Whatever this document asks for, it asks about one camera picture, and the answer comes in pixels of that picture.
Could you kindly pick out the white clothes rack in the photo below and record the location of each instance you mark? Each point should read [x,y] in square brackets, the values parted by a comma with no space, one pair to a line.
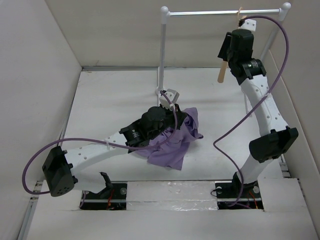
[166,14]

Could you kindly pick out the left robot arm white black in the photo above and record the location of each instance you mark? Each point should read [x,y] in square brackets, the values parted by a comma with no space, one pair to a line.
[63,168]

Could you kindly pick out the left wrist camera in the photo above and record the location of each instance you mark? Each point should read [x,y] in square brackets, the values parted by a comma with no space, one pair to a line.
[170,97]

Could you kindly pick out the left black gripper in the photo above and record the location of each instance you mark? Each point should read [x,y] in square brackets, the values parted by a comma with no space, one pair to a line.
[181,116]

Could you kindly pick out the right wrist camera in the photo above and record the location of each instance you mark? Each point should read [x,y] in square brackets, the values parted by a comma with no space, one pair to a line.
[247,24]

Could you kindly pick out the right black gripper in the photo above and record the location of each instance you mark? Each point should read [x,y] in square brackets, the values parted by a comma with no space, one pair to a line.
[223,52]

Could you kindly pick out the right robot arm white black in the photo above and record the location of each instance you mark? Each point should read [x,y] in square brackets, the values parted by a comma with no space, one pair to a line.
[276,137]

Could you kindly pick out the wooden clothes hanger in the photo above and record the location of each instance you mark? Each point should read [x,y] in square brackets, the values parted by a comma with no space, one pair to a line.
[224,64]

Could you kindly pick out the purple t shirt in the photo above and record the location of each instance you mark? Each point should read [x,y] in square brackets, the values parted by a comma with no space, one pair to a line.
[171,154]

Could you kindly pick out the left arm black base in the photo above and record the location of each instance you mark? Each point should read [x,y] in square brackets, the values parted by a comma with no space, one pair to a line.
[113,197]

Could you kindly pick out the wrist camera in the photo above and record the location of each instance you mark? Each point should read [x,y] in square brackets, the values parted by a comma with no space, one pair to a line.
[247,24]
[170,97]

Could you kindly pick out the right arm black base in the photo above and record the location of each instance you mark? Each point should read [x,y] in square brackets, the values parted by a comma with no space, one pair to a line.
[227,193]

